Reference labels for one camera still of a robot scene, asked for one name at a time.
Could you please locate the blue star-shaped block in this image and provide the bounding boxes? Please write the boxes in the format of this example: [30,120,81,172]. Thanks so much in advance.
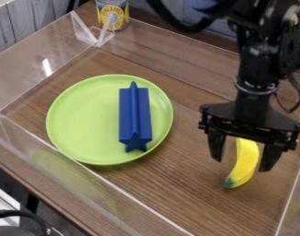
[118,81,153,152]

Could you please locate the yellow toy banana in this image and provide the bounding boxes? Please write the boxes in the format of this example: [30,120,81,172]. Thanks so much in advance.
[224,138,260,189]

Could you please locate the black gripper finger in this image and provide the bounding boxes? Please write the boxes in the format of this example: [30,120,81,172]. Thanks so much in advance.
[260,142,285,172]
[208,128,227,161]

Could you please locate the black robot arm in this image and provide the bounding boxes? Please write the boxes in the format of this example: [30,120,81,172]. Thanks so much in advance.
[198,0,300,171]

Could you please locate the black cable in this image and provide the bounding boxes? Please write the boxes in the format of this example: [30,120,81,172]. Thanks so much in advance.
[146,0,300,114]

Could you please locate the clear acrylic tray walls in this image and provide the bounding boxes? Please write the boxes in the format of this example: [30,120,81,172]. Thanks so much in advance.
[0,6,300,236]

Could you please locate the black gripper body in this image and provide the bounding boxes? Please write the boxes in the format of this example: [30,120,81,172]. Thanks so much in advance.
[198,85,300,151]

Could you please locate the green round plate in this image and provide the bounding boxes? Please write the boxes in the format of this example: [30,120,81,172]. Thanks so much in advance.
[46,74,174,166]

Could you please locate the black chair armrest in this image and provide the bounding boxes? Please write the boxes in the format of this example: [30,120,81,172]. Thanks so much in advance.
[0,209,55,236]

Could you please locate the yellow blue tin can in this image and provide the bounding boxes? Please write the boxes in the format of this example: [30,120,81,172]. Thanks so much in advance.
[95,0,130,31]

